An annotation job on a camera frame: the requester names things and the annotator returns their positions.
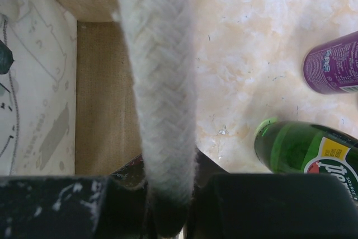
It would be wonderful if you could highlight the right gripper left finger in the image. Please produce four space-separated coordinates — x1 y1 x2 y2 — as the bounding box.
1 176 145 238

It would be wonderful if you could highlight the purple soda can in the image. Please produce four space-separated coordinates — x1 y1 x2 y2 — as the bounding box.
303 32 357 95

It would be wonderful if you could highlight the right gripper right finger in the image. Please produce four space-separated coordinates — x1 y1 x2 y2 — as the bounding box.
187 174 357 238

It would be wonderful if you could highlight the canvas bag with cartoon print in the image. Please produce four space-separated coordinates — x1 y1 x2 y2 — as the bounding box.
1 0 197 238

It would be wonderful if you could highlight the green glass bottle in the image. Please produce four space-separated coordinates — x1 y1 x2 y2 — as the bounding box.
254 118 357 201

